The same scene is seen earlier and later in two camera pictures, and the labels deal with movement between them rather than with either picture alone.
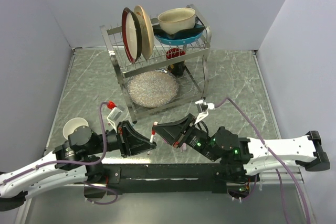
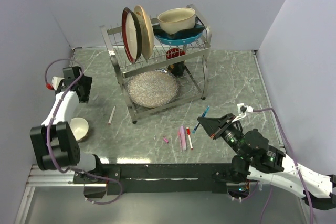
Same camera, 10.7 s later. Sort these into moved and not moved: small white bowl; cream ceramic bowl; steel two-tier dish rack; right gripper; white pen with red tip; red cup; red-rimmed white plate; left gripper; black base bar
Moved: right gripper; white pen with red tip; left gripper
Not moved: black base bar; red-rimmed white plate; red cup; cream ceramic bowl; steel two-tier dish rack; small white bowl
